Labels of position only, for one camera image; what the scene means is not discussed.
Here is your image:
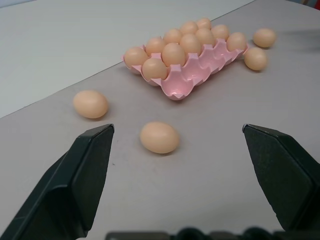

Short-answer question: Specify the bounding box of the tan egg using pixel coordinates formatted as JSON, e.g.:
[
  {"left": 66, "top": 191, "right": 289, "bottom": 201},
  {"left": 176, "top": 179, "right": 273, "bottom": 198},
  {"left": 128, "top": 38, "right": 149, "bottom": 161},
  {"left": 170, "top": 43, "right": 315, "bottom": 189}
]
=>
[
  {"left": 124, "top": 47, "right": 149, "bottom": 69},
  {"left": 196, "top": 17, "right": 213, "bottom": 30},
  {"left": 145, "top": 36, "right": 166, "bottom": 56},
  {"left": 179, "top": 20, "right": 199, "bottom": 35},
  {"left": 161, "top": 42, "right": 187, "bottom": 67},
  {"left": 141, "top": 57, "right": 168, "bottom": 81},
  {"left": 243, "top": 47, "right": 268, "bottom": 71},
  {"left": 195, "top": 27, "right": 216, "bottom": 46},
  {"left": 252, "top": 28, "right": 277, "bottom": 48},
  {"left": 226, "top": 32, "right": 248, "bottom": 52},
  {"left": 72, "top": 89, "right": 109, "bottom": 119},
  {"left": 179, "top": 33, "right": 202, "bottom": 54},
  {"left": 139, "top": 121, "right": 180, "bottom": 154},
  {"left": 163, "top": 28, "right": 183, "bottom": 44},
  {"left": 211, "top": 24, "right": 230, "bottom": 41}
]

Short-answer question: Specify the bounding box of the pink plastic egg tray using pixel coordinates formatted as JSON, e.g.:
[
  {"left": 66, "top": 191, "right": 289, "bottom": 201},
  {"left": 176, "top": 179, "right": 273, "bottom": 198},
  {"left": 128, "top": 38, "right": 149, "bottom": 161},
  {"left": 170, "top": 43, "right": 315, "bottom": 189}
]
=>
[{"left": 120, "top": 38, "right": 250, "bottom": 102}]

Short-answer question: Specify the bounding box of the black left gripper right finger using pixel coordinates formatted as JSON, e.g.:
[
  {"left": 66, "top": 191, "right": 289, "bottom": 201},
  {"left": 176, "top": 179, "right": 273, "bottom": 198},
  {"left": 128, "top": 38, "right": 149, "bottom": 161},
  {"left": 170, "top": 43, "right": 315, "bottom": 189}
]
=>
[{"left": 241, "top": 123, "right": 320, "bottom": 234}]

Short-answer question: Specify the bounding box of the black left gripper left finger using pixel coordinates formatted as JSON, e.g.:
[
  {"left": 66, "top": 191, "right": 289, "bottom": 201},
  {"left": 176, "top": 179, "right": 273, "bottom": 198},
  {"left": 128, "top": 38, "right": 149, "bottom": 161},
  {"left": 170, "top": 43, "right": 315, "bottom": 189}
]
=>
[{"left": 0, "top": 123, "right": 116, "bottom": 240}]

